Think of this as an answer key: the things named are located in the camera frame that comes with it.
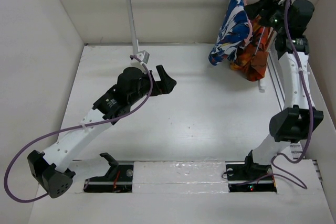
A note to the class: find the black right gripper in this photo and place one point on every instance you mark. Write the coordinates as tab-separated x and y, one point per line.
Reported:
264	6

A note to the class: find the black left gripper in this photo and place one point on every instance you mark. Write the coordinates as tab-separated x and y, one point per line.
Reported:
165	85

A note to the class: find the blue white red patterned trousers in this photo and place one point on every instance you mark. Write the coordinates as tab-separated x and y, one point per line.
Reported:
233	33

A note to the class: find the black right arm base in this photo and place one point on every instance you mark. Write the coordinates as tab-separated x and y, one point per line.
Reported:
242	179

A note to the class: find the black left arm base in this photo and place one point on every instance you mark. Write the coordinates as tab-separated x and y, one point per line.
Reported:
119	180

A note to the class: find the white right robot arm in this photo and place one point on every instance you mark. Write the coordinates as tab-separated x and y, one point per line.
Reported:
299	118

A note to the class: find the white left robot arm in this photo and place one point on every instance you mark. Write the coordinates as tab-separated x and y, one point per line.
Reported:
51	166

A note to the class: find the orange camouflage garment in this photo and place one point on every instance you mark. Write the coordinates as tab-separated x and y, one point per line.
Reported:
251	61

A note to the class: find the light blue wire hanger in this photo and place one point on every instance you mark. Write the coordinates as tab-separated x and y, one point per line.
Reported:
260	39

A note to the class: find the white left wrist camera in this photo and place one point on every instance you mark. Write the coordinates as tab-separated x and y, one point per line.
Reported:
143	56

